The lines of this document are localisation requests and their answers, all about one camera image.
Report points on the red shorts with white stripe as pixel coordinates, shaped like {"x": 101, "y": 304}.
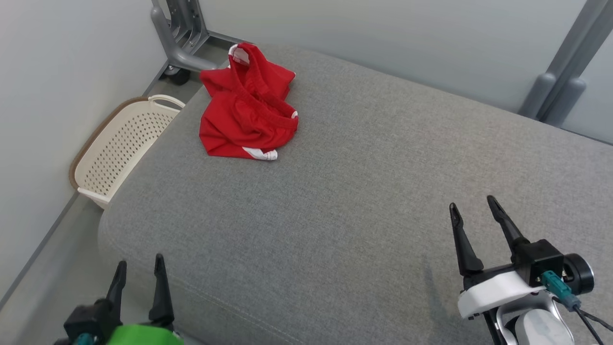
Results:
{"x": 244, "y": 115}

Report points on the grey wheeled metal frame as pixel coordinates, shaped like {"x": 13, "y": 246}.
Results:
{"x": 175, "y": 43}

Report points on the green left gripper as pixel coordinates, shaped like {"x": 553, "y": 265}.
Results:
{"x": 143, "y": 335}

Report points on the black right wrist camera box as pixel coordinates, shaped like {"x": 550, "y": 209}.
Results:
{"x": 541, "y": 258}

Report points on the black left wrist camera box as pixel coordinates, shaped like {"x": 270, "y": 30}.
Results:
{"x": 91, "y": 318}

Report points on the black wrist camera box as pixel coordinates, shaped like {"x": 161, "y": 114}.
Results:
{"x": 91, "y": 318}
{"x": 541, "y": 258}

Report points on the black round right wrist motor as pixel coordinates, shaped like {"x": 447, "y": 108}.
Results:
{"x": 579, "y": 273}

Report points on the cream perforated laundry basket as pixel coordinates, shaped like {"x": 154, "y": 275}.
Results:
{"x": 119, "y": 143}

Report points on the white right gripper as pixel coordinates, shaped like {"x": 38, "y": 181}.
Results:
{"x": 493, "y": 290}

